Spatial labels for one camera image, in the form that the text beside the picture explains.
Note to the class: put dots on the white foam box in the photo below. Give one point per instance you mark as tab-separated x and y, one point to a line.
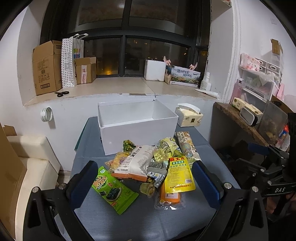
154	70

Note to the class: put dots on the small open cardboard box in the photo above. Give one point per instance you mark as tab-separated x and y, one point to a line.
85	70

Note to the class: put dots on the green seaweed snack bag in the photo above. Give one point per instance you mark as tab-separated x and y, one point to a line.
113	191

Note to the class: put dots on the white storage box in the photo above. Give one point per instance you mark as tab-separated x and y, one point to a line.
142	121

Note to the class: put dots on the flat cardboard sheet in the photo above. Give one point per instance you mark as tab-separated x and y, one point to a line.
12	175

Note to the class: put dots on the illustrated chips bag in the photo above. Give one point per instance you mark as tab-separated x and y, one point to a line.
187	147

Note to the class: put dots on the black scissors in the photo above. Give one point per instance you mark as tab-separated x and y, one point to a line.
61	94

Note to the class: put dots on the small jelly cup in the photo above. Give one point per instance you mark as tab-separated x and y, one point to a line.
148	189

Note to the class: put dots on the tissue paper pack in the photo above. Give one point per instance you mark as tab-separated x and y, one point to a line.
188	115

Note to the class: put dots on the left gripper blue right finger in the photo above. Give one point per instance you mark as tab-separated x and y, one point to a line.
209	183

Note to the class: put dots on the grey seaweed packet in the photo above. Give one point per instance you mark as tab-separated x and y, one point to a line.
157	171

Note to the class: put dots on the tall cardboard box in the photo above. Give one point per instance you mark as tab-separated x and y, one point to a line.
47	67

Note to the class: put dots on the printed landscape carton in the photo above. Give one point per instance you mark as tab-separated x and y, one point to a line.
181	76

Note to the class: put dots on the white plastic bottle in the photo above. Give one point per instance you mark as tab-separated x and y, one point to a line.
205	83

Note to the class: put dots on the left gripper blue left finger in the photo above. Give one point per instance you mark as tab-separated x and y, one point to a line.
80	184

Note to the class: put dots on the clear drawer organizer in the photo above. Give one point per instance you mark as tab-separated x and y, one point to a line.
260	80

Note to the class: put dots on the yellow snack pouch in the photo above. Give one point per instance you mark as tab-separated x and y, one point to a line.
179	177

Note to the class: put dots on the white tape roll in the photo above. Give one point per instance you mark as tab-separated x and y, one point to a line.
46	114

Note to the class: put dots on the orange flying cake pack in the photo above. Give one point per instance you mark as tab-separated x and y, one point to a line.
168	201

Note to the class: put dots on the white beige snack bag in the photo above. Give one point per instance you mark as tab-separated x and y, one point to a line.
136	163

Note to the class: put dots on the brown side shelf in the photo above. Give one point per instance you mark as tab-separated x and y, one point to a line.
228	128

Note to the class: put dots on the white alarm clock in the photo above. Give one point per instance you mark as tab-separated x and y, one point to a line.
248	117

